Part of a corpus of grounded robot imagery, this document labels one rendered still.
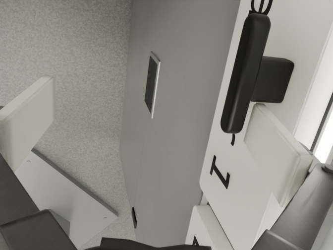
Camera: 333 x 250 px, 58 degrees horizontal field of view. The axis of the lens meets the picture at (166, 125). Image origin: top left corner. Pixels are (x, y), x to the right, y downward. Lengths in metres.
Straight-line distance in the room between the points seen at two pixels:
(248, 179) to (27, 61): 0.96
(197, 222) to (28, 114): 0.23
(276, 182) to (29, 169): 1.14
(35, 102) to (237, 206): 0.17
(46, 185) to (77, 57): 0.52
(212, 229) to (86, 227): 1.14
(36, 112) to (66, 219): 1.23
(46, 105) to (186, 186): 0.28
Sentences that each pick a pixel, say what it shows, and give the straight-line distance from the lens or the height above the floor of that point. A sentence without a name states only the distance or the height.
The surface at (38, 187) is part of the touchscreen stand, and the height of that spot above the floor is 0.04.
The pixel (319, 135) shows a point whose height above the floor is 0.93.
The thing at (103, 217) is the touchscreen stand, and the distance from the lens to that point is 1.40.
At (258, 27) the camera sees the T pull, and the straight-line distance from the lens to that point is 0.18.
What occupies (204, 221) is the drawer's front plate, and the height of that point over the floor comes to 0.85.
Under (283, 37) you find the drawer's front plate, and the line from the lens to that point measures 0.22.
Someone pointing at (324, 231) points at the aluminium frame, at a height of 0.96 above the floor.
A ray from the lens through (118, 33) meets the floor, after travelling 1.09.
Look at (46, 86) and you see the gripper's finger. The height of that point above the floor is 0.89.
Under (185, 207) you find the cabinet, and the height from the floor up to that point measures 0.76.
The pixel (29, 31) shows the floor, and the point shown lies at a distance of 1.10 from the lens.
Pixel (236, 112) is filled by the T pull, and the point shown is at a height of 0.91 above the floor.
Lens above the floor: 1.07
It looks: 60 degrees down
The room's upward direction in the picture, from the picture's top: 151 degrees clockwise
